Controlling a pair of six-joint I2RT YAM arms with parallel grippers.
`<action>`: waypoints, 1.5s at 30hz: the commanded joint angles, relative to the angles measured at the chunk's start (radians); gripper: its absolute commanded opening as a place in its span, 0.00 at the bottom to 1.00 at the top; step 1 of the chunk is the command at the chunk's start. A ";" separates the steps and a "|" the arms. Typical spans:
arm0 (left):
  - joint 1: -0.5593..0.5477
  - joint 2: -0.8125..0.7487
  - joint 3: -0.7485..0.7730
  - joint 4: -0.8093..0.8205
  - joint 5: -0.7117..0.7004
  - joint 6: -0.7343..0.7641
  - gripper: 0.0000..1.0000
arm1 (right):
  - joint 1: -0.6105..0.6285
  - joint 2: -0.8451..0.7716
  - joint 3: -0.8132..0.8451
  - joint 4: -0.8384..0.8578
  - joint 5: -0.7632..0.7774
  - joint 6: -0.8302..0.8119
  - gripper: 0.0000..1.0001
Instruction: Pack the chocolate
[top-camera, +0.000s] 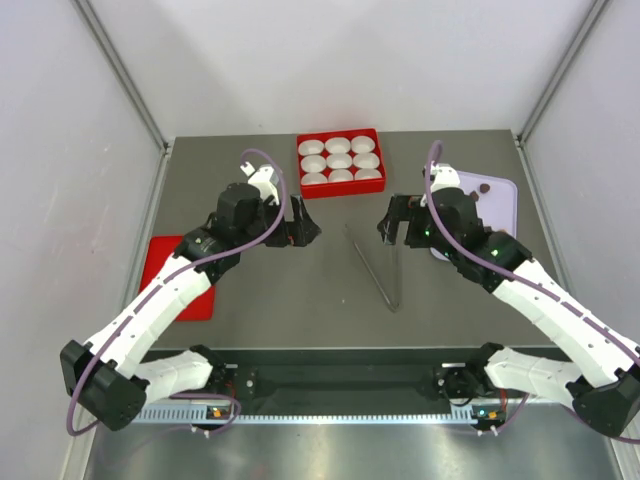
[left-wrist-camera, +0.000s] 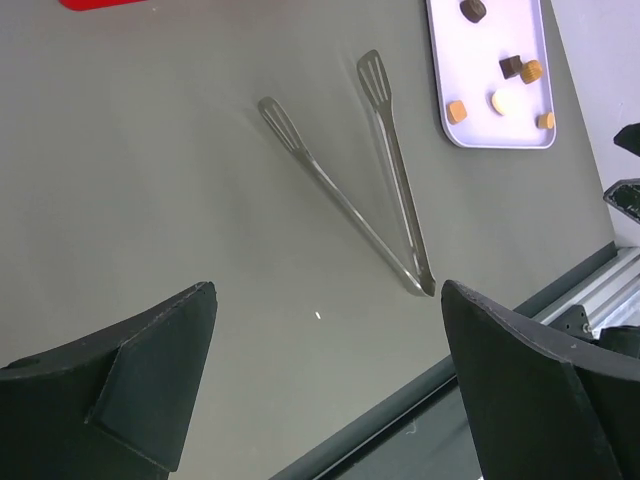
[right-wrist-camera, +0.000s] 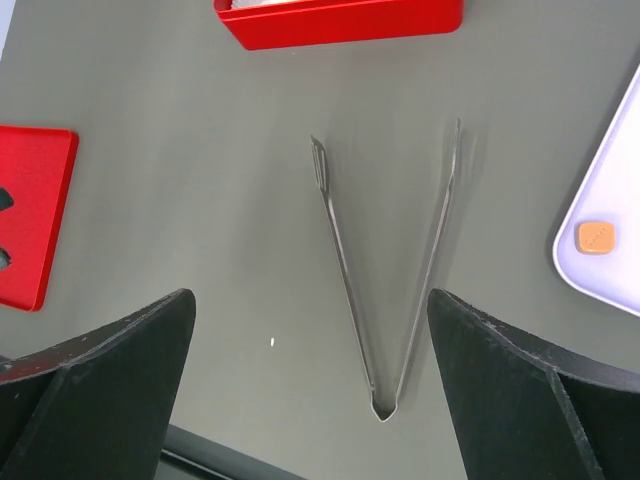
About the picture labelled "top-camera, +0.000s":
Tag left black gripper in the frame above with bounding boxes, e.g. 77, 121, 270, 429
237, 194, 321, 250

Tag metal tongs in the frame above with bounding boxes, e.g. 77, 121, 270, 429
343, 224, 402, 313

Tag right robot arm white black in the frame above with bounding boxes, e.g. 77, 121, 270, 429
377, 187, 639, 438

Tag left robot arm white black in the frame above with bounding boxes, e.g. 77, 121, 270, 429
60, 183, 321, 431

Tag red chocolate box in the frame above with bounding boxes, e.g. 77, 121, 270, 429
296, 128, 387, 199

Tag white paper cup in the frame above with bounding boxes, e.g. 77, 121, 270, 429
325, 137, 351, 154
351, 135, 376, 154
300, 154, 327, 173
354, 168, 383, 181
300, 172, 328, 186
298, 139, 325, 156
328, 169, 354, 183
326, 153, 352, 170
353, 152, 380, 169

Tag lilac plastic tray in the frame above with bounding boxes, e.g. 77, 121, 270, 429
457, 170, 518, 236

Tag red box lid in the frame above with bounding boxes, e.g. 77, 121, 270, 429
139, 236, 216, 322

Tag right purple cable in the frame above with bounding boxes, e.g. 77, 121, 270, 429
423, 139, 640, 445

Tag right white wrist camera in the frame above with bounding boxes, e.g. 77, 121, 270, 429
423, 164, 460, 193

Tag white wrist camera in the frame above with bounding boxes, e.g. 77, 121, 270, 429
423, 164, 460, 193
240, 162, 280, 206

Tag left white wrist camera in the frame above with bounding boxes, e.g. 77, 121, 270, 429
240, 162, 280, 206

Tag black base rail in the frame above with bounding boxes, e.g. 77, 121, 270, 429
179, 346, 502, 416

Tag aluminium frame profile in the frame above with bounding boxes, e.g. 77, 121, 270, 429
69, 0, 174, 156

